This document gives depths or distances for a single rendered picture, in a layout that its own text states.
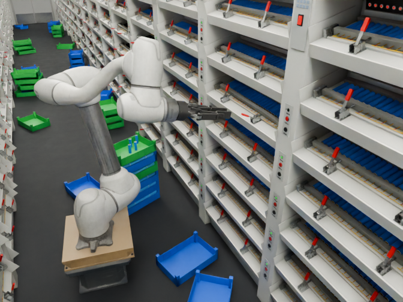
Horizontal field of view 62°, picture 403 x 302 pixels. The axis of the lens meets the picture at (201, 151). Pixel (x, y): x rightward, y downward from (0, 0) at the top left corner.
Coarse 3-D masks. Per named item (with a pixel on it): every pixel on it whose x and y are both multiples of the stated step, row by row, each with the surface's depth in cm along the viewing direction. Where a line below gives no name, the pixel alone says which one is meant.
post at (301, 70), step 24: (312, 0) 98; (336, 0) 101; (360, 0) 105; (312, 24) 101; (288, 48) 112; (288, 72) 115; (312, 72) 110; (288, 96) 118; (312, 120) 120; (288, 144) 124; (288, 168) 127; (288, 216) 140; (264, 240) 155; (264, 288) 166
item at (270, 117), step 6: (222, 84) 175; (228, 90) 169; (234, 96) 165; (240, 96) 160; (246, 102) 155; (252, 102) 153; (252, 108) 152; (258, 108) 148; (264, 114) 144; (270, 114) 142; (270, 120) 142; (276, 120) 137; (276, 126) 136
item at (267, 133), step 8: (216, 80) 177; (224, 80) 179; (232, 80) 181; (208, 88) 176; (216, 88) 177; (208, 96) 177; (216, 96) 171; (232, 96) 167; (216, 104) 171; (224, 104) 163; (232, 104) 161; (232, 112) 157; (240, 112) 154; (248, 112) 152; (256, 112) 150; (240, 120) 152; (248, 120) 147; (248, 128) 148; (256, 128) 141; (264, 128) 139; (272, 128) 138; (264, 136) 137; (272, 136) 134; (272, 144) 134
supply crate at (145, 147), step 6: (138, 132) 235; (132, 138) 235; (138, 138) 237; (144, 138) 233; (114, 144) 225; (120, 144) 229; (126, 144) 233; (132, 144) 235; (138, 144) 235; (144, 144) 235; (150, 144) 231; (120, 150) 227; (126, 150) 227; (132, 150) 227; (138, 150) 227; (144, 150) 220; (150, 150) 224; (120, 156) 207; (126, 156) 211; (132, 156) 214; (138, 156) 218; (120, 162) 208; (126, 162) 212
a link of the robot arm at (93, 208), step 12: (84, 192) 164; (96, 192) 164; (84, 204) 159; (96, 204) 161; (108, 204) 167; (84, 216) 160; (96, 216) 162; (108, 216) 168; (84, 228) 164; (96, 228) 165; (108, 228) 173
